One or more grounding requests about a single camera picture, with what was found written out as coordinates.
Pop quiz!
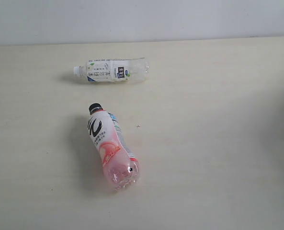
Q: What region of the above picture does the jasmine tea bottle white label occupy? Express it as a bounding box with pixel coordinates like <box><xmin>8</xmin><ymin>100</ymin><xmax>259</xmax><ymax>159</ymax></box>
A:
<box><xmin>73</xmin><ymin>57</ymin><xmax>149</xmax><ymax>82</ymax></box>

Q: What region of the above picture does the pink peach drink bottle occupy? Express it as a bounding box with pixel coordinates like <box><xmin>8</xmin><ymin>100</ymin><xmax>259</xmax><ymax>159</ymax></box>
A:
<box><xmin>87</xmin><ymin>103</ymin><xmax>140</xmax><ymax>190</ymax></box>

